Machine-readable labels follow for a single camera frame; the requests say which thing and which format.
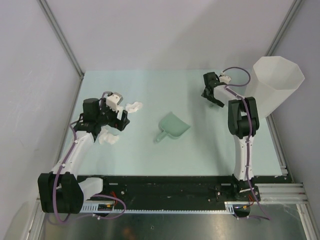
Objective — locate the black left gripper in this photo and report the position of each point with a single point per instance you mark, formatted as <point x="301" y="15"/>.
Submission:
<point x="119" y="124"/>

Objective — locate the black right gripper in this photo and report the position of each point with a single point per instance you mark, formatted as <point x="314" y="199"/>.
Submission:
<point x="214" y="100"/>

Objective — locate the green plastic dustpan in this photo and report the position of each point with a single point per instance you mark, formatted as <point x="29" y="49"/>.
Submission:
<point x="170" y="126"/>

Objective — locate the green hand brush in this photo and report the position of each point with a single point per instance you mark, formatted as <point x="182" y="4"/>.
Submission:
<point x="212" y="105"/>

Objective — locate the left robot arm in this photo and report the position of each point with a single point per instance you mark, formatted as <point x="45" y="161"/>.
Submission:
<point x="59" y="190"/>

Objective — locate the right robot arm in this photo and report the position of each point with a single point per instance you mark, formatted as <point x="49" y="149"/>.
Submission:
<point x="242" y="122"/>

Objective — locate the white paper scrap bottom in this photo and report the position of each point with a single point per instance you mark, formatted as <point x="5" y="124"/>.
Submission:
<point x="106" y="137"/>

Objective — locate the white paper scrap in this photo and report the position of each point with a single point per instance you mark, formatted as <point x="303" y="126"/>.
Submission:
<point x="133" y="107"/>
<point x="106" y="137"/>

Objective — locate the white paper scrap top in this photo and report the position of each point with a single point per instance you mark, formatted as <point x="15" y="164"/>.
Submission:
<point x="133" y="107"/>

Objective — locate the white octagonal waste bin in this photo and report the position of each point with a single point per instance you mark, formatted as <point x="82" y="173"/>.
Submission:
<point x="273" y="80"/>

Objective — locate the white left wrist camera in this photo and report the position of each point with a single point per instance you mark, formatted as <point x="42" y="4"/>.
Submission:
<point x="113" y="100"/>

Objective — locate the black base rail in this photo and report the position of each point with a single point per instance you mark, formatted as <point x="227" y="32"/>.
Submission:
<point x="219" y="188"/>

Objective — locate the aluminium frame post left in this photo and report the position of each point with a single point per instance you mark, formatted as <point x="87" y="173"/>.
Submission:
<point x="57" y="30"/>

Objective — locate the aluminium frame post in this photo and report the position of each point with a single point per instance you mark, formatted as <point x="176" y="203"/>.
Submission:
<point x="57" y="30"/>
<point x="284" y="27"/>

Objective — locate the aluminium extrusion rail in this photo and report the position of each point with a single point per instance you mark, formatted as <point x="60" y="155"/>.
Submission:
<point x="282" y="193"/>

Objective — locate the aluminium frame post right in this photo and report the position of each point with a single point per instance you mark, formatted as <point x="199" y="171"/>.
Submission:
<point x="284" y="27"/>

